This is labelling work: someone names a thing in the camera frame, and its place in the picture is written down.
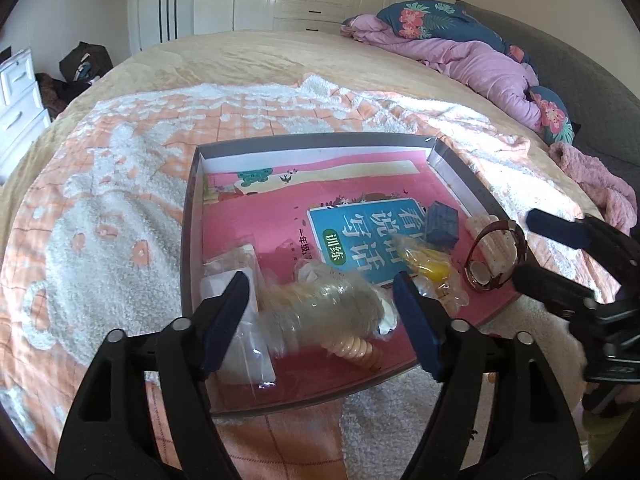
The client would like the beige bed cover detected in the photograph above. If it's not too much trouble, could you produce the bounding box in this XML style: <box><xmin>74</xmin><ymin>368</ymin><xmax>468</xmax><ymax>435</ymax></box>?
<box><xmin>1</xmin><ymin>32</ymin><xmax>554</xmax><ymax>208</ymax></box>

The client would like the right hand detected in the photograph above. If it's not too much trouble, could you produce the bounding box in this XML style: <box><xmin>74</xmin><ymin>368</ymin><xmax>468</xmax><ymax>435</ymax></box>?
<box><xmin>574</xmin><ymin>378</ymin><xmax>640</xmax><ymax>436</ymax></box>

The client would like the blue small box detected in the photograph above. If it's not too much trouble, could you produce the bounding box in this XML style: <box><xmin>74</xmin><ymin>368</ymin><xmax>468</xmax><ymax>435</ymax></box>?
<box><xmin>424</xmin><ymin>202</ymin><xmax>459</xmax><ymax>249</ymax></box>

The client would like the green sleeve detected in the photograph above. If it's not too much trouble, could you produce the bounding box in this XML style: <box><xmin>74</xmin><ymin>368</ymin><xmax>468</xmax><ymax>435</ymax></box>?
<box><xmin>582</xmin><ymin>411</ymin><xmax>620</xmax><ymax>466</ymax></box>

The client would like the orange white plaid towel blanket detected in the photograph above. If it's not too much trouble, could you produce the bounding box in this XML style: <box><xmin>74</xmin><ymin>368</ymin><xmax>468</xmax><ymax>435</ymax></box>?
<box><xmin>1</xmin><ymin>75</ymin><xmax>596</xmax><ymax>467</ymax></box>

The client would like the white drawer cabinet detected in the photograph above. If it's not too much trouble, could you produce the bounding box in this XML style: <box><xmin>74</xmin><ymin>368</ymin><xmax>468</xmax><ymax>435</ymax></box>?
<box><xmin>0</xmin><ymin>49</ymin><xmax>51</xmax><ymax>184</ymax></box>

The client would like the grey cardboard box tray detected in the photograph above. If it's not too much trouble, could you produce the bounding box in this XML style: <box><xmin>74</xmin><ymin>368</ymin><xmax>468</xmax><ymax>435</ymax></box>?
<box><xmin>181</xmin><ymin>133</ymin><xmax>532</xmax><ymax>417</ymax></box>

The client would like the cream claw hair clip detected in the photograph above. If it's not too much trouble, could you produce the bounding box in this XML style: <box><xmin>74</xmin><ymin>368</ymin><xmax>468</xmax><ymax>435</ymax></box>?
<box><xmin>464</xmin><ymin>214</ymin><xmax>518</xmax><ymax>276</ymax></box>

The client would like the pink Chinese workbook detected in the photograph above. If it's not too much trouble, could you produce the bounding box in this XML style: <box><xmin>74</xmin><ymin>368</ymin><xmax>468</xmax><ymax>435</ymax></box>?
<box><xmin>188</xmin><ymin>150</ymin><xmax>515</xmax><ymax>413</ymax></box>

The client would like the pink fluffy blanket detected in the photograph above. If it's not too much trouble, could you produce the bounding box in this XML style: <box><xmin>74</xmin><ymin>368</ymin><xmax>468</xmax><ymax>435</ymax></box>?
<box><xmin>549</xmin><ymin>142</ymin><xmax>638</xmax><ymax>235</ymax></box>

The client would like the pink purple quilt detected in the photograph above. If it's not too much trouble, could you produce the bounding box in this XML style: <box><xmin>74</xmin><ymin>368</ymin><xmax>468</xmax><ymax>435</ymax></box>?
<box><xmin>341</xmin><ymin>14</ymin><xmax>541</xmax><ymax>133</ymax></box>

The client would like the grey upholstered headboard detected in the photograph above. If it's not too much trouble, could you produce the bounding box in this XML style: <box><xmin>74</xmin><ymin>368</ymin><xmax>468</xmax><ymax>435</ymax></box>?
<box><xmin>458</xmin><ymin>0</ymin><xmax>640</xmax><ymax>190</ymax></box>

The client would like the blue floral pillow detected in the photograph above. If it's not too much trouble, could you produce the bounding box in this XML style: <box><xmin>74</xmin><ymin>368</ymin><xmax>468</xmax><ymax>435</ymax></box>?
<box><xmin>376</xmin><ymin>0</ymin><xmax>534</xmax><ymax>66</ymax></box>

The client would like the yellow ring bracelet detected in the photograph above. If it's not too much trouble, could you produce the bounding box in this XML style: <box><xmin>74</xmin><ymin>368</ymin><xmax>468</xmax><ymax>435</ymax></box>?
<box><xmin>399</xmin><ymin>242</ymin><xmax>454</xmax><ymax>286</ymax></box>

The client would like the black bag on floor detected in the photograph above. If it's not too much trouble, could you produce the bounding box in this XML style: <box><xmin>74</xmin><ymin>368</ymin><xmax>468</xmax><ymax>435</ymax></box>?
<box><xmin>58</xmin><ymin>41</ymin><xmax>114</xmax><ymax>82</ymax></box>

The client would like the white door with bags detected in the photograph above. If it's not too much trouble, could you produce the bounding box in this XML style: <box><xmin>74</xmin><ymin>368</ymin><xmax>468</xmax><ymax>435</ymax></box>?
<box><xmin>127</xmin><ymin>0</ymin><xmax>194</xmax><ymax>54</ymax></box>

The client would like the clear bag with silver chain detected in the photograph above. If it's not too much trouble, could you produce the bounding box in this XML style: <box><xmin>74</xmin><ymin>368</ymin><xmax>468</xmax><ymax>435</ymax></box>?
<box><xmin>257</xmin><ymin>260</ymin><xmax>398</xmax><ymax>356</ymax></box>

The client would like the pearl bow hair accessory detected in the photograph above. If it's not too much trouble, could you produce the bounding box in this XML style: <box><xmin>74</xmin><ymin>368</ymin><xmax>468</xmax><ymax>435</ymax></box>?
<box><xmin>413</xmin><ymin>275</ymin><xmax>470</xmax><ymax>318</ymax></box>

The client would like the white card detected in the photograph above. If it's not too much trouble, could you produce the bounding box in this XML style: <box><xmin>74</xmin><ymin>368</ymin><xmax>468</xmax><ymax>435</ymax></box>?
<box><xmin>200</xmin><ymin>244</ymin><xmax>276</xmax><ymax>386</ymax></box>

